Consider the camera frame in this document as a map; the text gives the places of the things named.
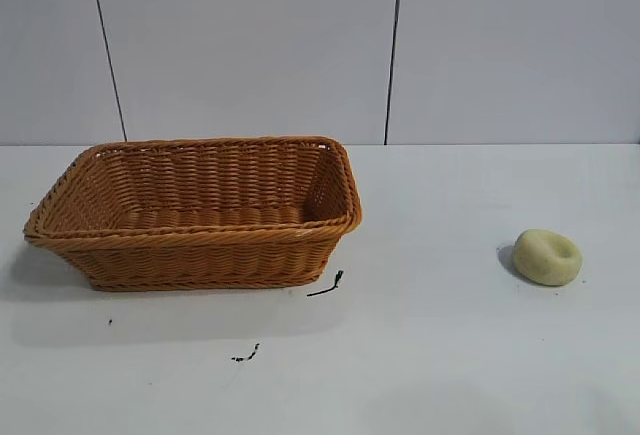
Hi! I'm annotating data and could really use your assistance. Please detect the pale yellow egg yolk pastry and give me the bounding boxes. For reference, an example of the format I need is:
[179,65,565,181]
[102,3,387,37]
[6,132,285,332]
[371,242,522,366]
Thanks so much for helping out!
[513,228,584,288]

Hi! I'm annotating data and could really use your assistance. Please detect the brown woven wicker basket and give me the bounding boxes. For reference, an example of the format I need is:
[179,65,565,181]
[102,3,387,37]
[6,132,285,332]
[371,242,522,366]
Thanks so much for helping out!
[22,135,365,292]

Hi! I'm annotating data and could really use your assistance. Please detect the black twig piece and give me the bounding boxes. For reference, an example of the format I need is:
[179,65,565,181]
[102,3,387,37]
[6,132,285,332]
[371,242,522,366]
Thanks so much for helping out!
[306,269,346,298]

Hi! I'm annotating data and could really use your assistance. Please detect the black crumbly debris bit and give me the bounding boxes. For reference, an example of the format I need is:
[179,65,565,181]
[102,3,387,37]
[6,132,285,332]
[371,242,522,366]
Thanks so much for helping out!
[230,342,261,362]

